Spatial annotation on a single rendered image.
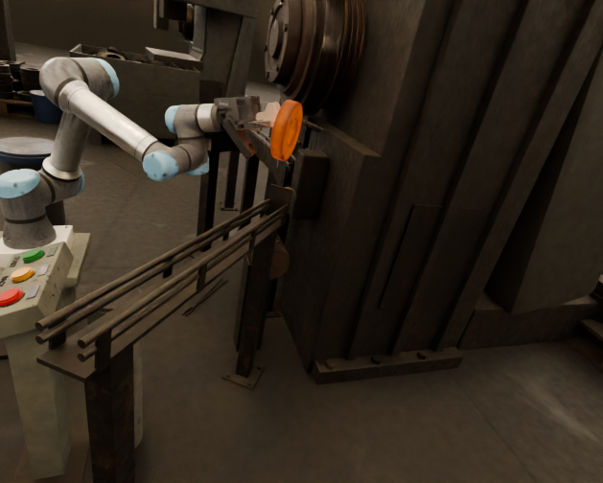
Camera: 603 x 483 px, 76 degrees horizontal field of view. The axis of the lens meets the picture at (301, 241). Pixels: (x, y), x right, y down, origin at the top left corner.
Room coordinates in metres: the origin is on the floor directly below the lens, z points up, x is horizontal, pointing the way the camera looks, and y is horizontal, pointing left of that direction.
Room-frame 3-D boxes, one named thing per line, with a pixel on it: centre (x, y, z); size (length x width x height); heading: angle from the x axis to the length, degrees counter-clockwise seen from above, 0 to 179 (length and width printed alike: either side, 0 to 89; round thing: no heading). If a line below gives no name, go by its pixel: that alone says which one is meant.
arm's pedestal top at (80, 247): (1.10, 0.91, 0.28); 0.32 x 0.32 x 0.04; 24
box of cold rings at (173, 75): (3.78, 1.83, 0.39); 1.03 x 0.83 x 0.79; 117
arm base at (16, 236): (1.10, 0.92, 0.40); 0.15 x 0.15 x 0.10
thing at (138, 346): (0.71, 0.40, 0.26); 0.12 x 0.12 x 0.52
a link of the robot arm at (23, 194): (1.11, 0.92, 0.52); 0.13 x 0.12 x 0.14; 166
